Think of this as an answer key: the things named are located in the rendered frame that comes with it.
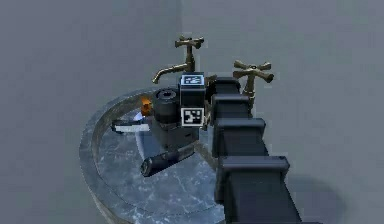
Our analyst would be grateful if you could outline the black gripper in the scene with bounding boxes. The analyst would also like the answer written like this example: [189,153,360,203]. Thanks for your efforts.
[111,87,201,178]

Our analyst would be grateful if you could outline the grey marble round sink basin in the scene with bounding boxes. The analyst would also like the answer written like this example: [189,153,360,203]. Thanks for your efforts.
[79,84,235,224]

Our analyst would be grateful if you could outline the orange-handled pale small tool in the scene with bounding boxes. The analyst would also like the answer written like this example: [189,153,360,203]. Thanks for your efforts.
[133,95,154,162]

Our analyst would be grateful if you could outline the brass tap with cross handle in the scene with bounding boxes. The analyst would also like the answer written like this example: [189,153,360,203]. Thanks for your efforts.
[152,34,205,85]
[203,59,275,118]

